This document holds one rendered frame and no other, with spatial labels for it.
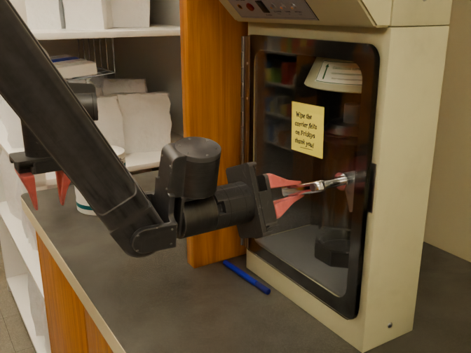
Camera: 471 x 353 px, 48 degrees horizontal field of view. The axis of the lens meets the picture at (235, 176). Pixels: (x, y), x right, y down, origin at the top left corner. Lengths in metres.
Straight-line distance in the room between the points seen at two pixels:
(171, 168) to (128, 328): 0.36
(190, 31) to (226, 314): 0.49
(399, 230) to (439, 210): 0.44
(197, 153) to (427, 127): 0.33
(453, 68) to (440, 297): 0.46
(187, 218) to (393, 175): 0.29
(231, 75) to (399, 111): 0.37
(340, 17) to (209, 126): 0.38
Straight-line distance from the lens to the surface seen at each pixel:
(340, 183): 0.75
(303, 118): 0.80
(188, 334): 0.87
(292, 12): 0.77
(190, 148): 0.63
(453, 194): 1.20
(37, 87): 0.53
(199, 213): 0.66
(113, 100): 1.89
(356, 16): 0.68
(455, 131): 1.18
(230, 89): 0.99
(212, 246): 1.06
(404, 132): 0.74
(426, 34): 0.74
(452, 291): 1.05
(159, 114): 1.94
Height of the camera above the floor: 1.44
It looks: 18 degrees down
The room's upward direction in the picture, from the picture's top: straight up
